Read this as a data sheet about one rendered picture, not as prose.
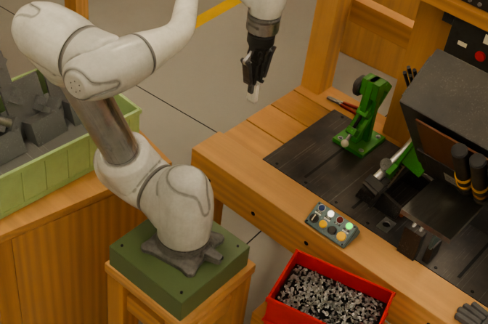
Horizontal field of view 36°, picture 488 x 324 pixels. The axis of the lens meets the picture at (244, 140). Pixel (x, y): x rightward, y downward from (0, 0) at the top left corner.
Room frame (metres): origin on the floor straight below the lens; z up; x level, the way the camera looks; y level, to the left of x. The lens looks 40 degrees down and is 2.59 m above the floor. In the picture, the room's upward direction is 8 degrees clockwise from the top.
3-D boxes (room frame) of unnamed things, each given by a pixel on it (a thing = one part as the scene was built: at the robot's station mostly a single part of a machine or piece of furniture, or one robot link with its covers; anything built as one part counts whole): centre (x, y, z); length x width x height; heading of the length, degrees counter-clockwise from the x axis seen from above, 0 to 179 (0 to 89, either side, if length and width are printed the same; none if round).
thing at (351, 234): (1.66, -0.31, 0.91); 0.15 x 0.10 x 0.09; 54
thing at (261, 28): (1.76, -0.01, 1.54); 0.09 x 0.09 x 0.06
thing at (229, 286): (1.48, 0.13, 0.83); 0.32 x 0.32 x 0.04; 55
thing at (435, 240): (1.61, -0.62, 0.97); 0.10 x 0.02 x 0.14; 144
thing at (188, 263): (1.47, 0.12, 0.96); 0.22 x 0.18 x 0.06; 64
